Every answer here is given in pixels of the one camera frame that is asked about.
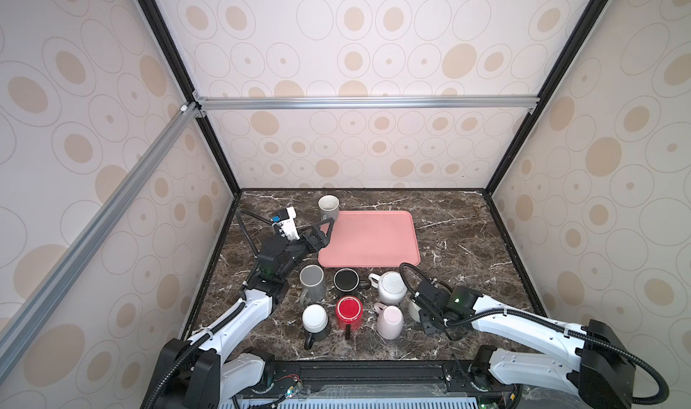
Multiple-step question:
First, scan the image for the light grey mug white inside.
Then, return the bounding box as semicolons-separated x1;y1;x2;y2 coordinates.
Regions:
318;195;340;221

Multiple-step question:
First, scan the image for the pink rectangular tray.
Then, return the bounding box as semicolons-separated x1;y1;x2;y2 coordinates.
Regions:
318;210;420;268

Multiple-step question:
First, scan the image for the white teapot-like mug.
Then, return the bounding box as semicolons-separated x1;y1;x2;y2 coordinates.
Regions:
368;272;408;306

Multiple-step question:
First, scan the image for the white mug red inside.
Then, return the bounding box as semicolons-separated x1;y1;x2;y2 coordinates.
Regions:
408;299;421;324

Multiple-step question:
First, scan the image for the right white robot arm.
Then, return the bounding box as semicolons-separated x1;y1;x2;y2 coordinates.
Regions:
408;278;670;408

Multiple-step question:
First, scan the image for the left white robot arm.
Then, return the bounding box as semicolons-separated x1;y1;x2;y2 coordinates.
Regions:
141;217;335;408

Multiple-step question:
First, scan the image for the dark grey upside-down mug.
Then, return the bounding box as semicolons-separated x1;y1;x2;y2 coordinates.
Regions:
300;264;327;306

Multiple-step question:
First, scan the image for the pink upside-down mug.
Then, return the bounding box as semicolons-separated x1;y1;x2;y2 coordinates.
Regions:
374;302;404;340

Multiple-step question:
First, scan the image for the black upside-down mug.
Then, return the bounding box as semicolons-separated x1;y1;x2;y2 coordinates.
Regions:
333;268;372;297

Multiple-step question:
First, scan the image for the black mug white base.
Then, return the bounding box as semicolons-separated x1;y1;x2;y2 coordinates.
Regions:
302;304;331;351

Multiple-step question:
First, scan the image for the red upside-down mug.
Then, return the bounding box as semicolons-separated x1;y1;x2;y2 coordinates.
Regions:
335;296;363;340

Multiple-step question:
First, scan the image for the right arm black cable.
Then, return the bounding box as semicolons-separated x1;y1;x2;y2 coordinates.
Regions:
398;262;670;407

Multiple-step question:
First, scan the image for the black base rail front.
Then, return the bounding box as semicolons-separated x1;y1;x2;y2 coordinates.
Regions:
139;358;608;409

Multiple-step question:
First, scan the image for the silver rail back wall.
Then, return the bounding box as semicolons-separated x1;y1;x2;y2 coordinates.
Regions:
197;94;540;112

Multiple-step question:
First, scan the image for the silver rail wall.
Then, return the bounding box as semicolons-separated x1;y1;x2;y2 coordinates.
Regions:
197;94;540;112
1;101;199;381

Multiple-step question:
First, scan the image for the silver rail left wall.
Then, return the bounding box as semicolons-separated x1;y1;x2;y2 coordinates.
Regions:
1;101;199;381

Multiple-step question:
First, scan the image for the black frame post left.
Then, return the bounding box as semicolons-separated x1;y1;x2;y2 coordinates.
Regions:
136;0;242;197

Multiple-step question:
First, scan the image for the black frame post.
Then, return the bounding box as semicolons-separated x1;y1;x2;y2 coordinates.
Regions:
484;0;611;199
136;0;242;197

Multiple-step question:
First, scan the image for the black frame post right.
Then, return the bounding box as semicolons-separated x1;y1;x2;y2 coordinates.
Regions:
484;0;611;199

